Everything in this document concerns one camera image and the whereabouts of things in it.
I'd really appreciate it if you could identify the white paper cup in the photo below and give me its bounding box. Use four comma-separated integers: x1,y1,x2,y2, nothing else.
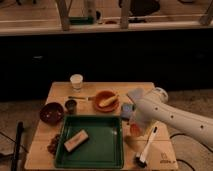
70,74,83,91

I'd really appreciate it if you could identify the orange bowl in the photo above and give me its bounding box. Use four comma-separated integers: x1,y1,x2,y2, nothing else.
93,91,119,113

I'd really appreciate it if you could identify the bunch of dark grapes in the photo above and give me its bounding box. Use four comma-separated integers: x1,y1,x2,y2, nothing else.
47,134,60,155

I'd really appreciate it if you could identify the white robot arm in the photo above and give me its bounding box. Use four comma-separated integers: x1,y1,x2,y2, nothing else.
127,87,213,148

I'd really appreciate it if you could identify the small dark metal cup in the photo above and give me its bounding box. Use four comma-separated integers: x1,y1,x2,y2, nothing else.
65,99,77,114

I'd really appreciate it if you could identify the black pole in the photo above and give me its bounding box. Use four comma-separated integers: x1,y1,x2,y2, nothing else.
11,122,24,171

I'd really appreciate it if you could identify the wooden block eraser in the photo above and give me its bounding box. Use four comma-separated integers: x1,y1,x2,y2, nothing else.
64,130,89,152

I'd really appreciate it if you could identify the grey blue cloth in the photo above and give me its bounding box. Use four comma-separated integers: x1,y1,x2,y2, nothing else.
127,88,143,103

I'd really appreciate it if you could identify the black floor cable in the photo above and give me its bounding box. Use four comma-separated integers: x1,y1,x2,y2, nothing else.
169,132,213,171

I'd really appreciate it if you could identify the red apple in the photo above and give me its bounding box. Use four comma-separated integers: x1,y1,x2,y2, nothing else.
130,124,141,137

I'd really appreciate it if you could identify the white dish brush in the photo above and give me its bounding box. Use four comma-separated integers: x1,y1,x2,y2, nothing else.
135,127,157,168

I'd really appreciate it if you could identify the green plastic tray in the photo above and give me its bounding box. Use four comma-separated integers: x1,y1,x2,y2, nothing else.
54,115,124,169

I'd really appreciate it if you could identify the dark brown bowl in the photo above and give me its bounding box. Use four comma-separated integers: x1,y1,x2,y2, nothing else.
39,102,64,125

